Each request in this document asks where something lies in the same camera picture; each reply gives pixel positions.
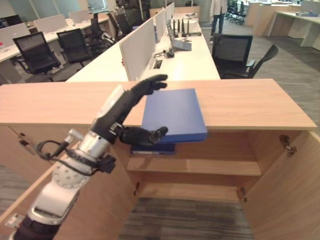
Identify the white desk partition panel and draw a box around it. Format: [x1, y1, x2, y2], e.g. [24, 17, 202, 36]
[119, 18, 156, 81]
[154, 8, 168, 43]

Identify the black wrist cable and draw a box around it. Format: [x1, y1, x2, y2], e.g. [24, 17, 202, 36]
[36, 140, 73, 161]

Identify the wooden office cabinet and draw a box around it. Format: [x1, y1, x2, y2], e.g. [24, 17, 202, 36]
[0, 78, 320, 240]

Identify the black curved-back office chair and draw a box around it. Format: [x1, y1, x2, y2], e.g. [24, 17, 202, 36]
[222, 44, 279, 79]

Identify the wooden cabinet shelf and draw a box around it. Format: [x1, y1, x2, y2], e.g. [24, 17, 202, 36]
[126, 157, 262, 177]

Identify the black router with antennas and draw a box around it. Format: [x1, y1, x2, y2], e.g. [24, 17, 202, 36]
[171, 17, 202, 38]

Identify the blue folder box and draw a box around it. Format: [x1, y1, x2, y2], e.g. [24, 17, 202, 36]
[141, 88, 209, 145]

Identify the long white office desk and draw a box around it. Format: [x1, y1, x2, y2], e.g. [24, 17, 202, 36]
[65, 19, 221, 83]

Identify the metal door hinge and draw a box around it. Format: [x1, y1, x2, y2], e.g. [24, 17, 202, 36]
[279, 134, 298, 158]

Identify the dark blue flat folder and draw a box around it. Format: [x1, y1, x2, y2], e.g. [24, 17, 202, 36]
[129, 142, 176, 155]

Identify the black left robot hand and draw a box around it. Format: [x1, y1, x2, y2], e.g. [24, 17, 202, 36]
[90, 74, 169, 147]

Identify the wooden right cabinet door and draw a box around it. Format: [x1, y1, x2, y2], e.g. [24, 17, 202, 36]
[240, 129, 320, 240]

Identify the black mesh office chair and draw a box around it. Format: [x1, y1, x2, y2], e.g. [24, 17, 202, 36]
[211, 32, 254, 78]
[12, 31, 61, 76]
[56, 27, 93, 68]

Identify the person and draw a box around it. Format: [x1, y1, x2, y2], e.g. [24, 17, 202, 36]
[209, 0, 229, 38]

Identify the small cable clutter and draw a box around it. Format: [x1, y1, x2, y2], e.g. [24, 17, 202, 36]
[153, 49, 176, 59]

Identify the open grey laptop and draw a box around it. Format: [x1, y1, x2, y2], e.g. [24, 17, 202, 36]
[165, 20, 193, 52]

